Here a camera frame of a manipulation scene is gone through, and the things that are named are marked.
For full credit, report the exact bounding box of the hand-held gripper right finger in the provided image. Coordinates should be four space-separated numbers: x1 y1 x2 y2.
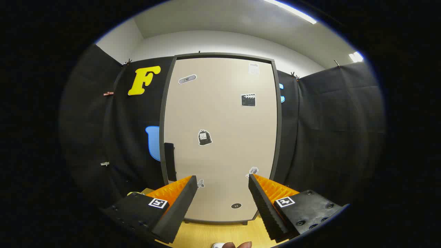
248 174 348 241

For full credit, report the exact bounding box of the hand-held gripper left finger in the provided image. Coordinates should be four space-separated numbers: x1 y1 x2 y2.
100 175 198 245

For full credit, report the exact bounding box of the black door handle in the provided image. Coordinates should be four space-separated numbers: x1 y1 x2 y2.
164 142 177 182

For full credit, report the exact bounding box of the grey shoe cabinet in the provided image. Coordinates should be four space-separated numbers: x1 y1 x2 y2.
159 52 283 226

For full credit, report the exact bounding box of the black backdrop cloth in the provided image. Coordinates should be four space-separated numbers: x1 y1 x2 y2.
59 44 386 221

